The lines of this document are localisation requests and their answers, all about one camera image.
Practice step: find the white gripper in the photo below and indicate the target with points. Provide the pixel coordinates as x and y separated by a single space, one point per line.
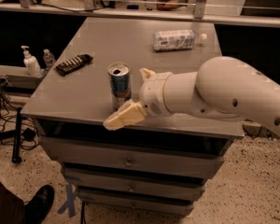
153 93

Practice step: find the blue silver redbull can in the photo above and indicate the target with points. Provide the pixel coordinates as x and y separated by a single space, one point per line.
120 83

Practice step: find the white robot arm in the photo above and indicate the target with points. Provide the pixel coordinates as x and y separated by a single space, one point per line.
223 88

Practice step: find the black rxbar chocolate bar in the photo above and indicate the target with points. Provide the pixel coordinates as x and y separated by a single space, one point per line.
73 64

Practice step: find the clear plastic water bottle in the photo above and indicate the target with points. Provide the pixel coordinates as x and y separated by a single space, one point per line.
177 39

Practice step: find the grey drawer cabinet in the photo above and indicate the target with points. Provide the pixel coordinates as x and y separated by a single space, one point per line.
161 164

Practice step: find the small clear bottle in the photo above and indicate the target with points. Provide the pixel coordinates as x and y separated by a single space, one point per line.
48 58

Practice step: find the white pump dispenser bottle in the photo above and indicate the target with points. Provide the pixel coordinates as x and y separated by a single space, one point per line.
31 62

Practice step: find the blue tape cross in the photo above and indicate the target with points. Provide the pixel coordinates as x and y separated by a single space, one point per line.
69 204

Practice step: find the black stand leg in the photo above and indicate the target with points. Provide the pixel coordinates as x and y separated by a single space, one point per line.
17 139

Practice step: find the black shoe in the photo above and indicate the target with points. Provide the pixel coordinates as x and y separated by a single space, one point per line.
38 208

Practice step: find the dark trouser leg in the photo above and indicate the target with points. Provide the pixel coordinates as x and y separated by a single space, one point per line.
11 207

